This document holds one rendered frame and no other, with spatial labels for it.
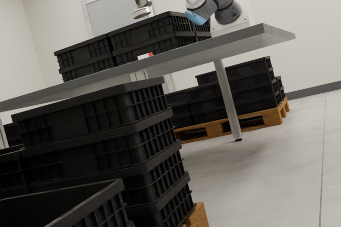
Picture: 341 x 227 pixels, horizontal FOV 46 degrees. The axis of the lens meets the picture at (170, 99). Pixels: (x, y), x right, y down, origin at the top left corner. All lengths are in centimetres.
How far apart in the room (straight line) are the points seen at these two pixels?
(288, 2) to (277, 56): 67
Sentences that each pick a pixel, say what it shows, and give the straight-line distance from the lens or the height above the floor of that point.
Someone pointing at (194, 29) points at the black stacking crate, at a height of 84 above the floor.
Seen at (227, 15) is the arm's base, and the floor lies 84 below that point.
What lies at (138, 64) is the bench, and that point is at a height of 68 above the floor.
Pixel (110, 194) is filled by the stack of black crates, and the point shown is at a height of 36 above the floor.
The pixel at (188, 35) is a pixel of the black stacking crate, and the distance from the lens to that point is 224.
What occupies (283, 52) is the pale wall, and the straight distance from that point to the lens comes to 524.
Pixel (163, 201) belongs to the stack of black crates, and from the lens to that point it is 114.
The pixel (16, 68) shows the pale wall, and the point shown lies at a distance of 637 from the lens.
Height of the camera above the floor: 56
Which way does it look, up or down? 2 degrees down
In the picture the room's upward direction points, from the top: 15 degrees counter-clockwise
